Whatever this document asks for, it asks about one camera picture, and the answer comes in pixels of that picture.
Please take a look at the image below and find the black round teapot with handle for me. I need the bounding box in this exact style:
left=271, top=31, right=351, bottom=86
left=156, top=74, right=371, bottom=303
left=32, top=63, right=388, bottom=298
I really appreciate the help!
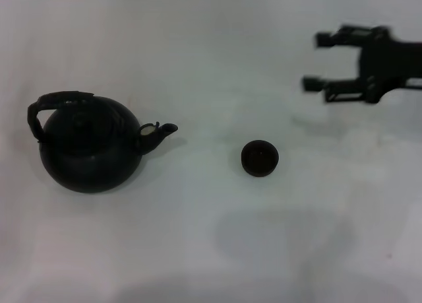
left=26, top=90, right=179, bottom=195

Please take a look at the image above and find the small dark round teacup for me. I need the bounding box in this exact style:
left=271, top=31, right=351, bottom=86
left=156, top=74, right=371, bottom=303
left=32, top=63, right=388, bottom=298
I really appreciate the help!
left=240, top=139, right=280, bottom=178

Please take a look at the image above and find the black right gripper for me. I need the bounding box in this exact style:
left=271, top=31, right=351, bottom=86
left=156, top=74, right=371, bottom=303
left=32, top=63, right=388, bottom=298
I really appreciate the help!
left=301, top=24, right=422, bottom=105

